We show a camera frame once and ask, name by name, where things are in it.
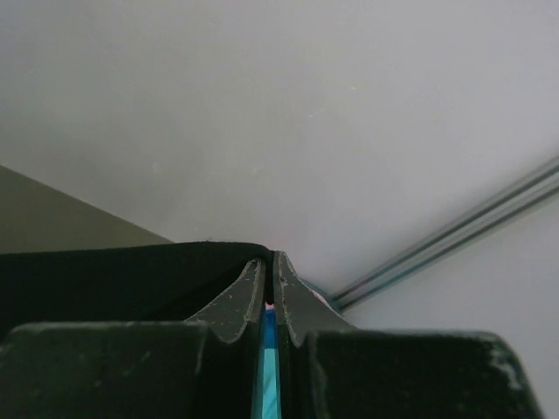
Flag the pink t shirt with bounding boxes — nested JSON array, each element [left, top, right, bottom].
[[264, 289, 333, 310]]

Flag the light cyan t shirt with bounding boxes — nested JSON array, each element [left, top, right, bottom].
[[252, 304, 281, 419]]

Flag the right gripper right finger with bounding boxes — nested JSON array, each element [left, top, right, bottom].
[[273, 252, 543, 418]]

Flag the right aluminium corner post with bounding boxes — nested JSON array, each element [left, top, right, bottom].
[[334, 156, 558, 311]]

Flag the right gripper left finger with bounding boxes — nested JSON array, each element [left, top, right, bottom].
[[1, 259, 266, 418]]

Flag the black t shirt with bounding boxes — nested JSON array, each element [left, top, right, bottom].
[[1, 242, 273, 336]]

